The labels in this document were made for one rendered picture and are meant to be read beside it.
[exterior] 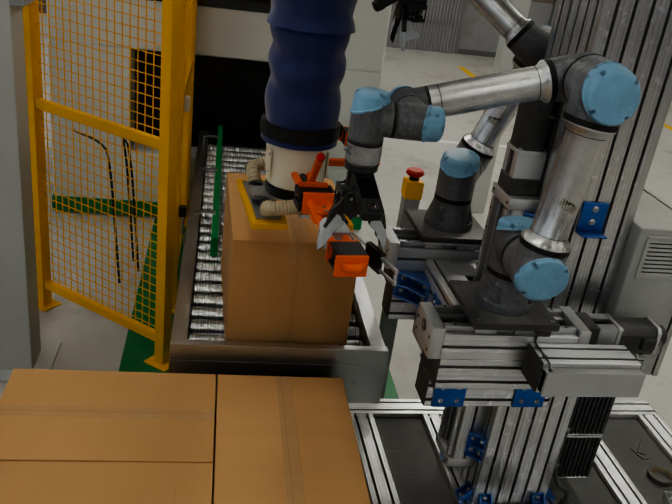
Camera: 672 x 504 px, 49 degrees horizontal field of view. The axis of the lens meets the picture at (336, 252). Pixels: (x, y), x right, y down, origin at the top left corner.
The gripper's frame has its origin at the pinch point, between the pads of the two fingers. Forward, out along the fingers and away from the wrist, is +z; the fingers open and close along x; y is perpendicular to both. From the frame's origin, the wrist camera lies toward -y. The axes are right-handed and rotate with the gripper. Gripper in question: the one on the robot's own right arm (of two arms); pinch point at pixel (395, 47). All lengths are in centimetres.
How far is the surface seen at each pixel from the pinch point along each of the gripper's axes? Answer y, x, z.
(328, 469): -21, -81, 98
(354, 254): -25, -90, 29
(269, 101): -41, -32, 13
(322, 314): -17, -25, 83
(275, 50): -40, -31, -1
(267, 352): -34, -32, 93
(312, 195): -30, -57, 29
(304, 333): -22, -25, 90
